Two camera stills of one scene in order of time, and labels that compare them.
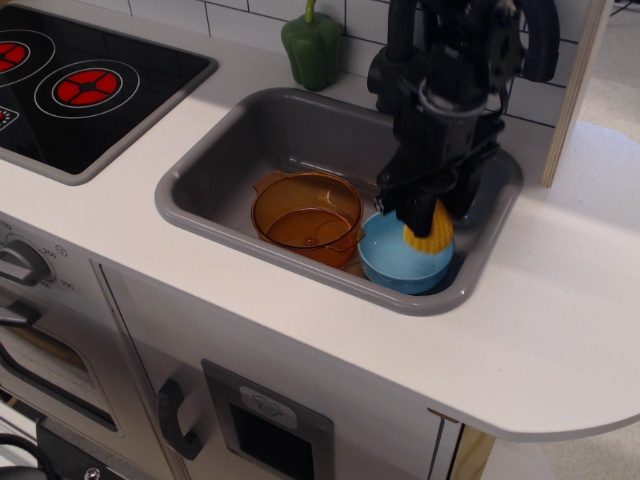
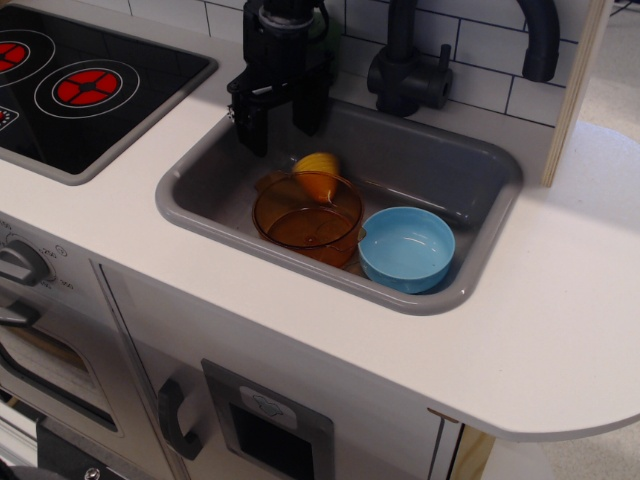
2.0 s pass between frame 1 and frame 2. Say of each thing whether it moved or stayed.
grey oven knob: stayed
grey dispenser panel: stayed
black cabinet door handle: stayed
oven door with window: stayed
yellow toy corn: moved
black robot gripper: moved
